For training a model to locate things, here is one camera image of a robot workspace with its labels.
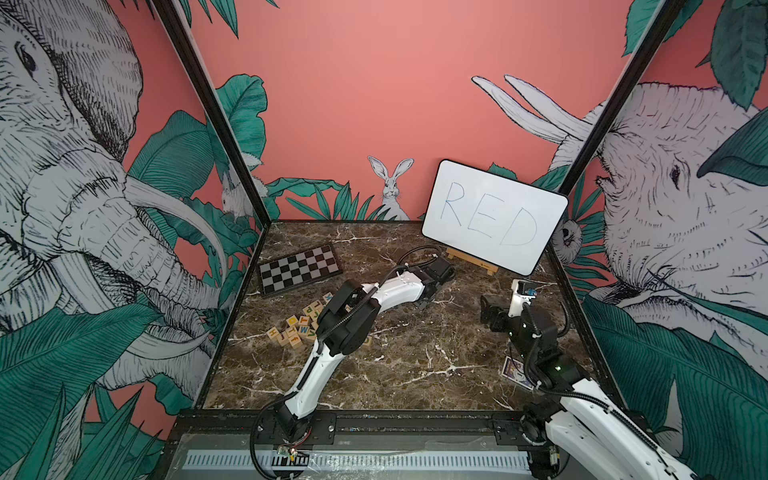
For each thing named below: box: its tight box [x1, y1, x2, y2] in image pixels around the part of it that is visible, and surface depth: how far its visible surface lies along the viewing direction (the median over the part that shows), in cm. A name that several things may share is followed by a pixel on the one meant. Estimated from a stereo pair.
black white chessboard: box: [258, 244, 343, 297], surface depth 105 cm
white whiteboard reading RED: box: [421, 159, 569, 277], surface depth 98 cm
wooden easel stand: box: [446, 247, 499, 276], surface depth 107 cm
